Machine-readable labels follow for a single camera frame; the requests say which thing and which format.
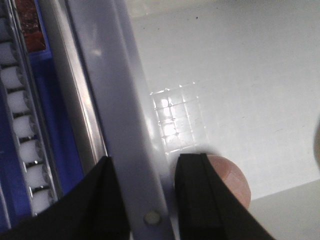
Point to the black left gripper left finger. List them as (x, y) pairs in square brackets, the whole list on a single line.
[(92, 210)]

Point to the left roller track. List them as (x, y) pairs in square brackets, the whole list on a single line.
[(25, 118)]

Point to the yellow plush fruit toy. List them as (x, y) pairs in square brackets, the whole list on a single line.
[(316, 145)]

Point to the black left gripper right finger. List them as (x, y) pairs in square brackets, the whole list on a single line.
[(207, 209)]

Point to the white plastic Totelife crate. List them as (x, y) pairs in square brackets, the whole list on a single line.
[(235, 78)]

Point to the pink plush ball toy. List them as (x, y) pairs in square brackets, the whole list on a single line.
[(233, 178)]

